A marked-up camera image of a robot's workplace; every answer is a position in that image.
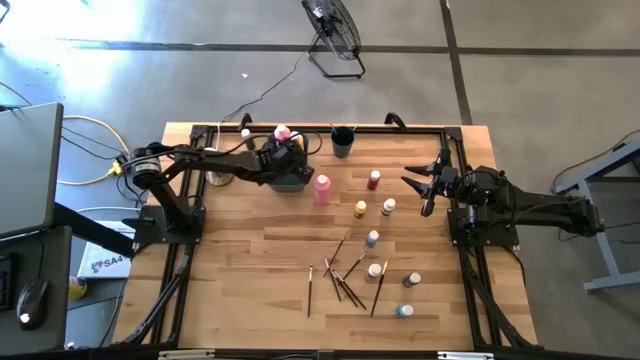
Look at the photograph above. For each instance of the small dark purple paint bottle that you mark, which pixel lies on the small dark purple paint bottle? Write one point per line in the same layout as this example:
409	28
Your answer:
411	280

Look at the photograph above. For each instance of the black diagonal desk bar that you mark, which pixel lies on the black diagonal desk bar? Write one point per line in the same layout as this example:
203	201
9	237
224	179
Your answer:
90	227

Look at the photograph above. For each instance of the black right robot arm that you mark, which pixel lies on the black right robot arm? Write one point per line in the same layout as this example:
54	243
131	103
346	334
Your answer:
540	205

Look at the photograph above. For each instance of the black keyboard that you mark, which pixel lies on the black keyboard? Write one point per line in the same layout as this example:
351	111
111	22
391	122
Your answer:
5	282

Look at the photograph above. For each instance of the thin orange-tip black paintbrush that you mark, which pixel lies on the thin orange-tip black paintbrush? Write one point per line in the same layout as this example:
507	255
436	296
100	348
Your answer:
339	250

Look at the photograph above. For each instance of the white bulb table lamp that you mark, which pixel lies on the white bulb table lamp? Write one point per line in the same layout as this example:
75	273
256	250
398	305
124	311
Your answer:
220	178

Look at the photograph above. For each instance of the small blue paint bottle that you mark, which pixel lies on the small blue paint bottle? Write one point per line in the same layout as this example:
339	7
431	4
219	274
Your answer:
371	239

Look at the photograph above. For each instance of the small red paint bottle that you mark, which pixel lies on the small red paint bottle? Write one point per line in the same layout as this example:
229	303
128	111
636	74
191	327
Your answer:
373	181

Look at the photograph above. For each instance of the yellow roll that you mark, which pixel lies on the yellow roll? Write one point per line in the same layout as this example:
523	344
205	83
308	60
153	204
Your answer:
77	288

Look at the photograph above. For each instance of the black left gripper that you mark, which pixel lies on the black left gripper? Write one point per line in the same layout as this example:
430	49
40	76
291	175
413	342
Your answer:
282	160

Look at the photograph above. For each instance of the orange-bristle black paintbrush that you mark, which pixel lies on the orange-bristle black paintbrush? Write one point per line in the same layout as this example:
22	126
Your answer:
380	287

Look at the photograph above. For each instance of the grey metal desk frame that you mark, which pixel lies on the grey metal desk frame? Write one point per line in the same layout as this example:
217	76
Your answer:
607	260

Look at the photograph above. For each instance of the white SA4 box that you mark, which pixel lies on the white SA4 box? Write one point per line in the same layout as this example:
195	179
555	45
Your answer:
107	265

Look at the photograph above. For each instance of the black desk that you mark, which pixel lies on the black desk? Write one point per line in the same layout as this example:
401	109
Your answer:
55	260

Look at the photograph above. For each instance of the small white black-label paint bottle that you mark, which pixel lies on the small white black-label paint bottle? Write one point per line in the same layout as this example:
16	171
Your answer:
373	271

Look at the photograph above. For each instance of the small dark green paint bottle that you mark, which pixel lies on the small dark green paint bottle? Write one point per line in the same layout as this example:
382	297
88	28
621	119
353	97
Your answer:
245	133

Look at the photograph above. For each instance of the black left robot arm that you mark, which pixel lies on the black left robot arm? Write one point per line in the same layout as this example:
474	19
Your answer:
215	161

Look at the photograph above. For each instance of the teal ribbed cup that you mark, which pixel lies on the teal ribbed cup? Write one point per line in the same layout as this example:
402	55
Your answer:
342	145

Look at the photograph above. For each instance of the small yellow paint bottle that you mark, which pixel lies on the small yellow paint bottle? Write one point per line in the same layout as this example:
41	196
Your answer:
360	210

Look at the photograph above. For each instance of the small dark-striped white paint bottle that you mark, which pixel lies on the small dark-striped white paint bottle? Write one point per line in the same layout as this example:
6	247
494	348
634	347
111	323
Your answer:
388	207

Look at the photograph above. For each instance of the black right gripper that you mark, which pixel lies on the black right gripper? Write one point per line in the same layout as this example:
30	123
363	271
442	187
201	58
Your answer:
447	182

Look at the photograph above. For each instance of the silver aluminium bracket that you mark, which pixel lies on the silver aluminium bracket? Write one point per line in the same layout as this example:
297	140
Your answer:
465	356
186	355

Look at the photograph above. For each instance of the black table clamp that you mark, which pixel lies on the black table clamp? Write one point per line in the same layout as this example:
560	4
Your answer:
395	120
245	120

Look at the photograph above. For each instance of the small turquoise paint bottle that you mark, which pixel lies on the small turquoise paint bottle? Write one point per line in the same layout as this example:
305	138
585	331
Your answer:
404	311

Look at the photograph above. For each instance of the black floor fan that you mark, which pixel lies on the black floor fan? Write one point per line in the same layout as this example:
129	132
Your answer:
332	30

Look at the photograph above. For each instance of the black aluminium table frame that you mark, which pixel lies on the black aluminium table frame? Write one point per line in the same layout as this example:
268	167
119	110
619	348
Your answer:
425	131

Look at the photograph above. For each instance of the large pink labelled paint bottle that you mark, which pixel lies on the large pink labelled paint bottle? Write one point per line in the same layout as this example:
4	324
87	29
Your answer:
281	133

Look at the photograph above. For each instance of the black computer mouse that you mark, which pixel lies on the black computer mouse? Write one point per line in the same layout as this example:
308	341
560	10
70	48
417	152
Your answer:
31	302

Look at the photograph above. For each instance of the black paintbrush Solve print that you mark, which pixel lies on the black paintbrush Solve print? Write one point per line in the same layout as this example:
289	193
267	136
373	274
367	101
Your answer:
350	296

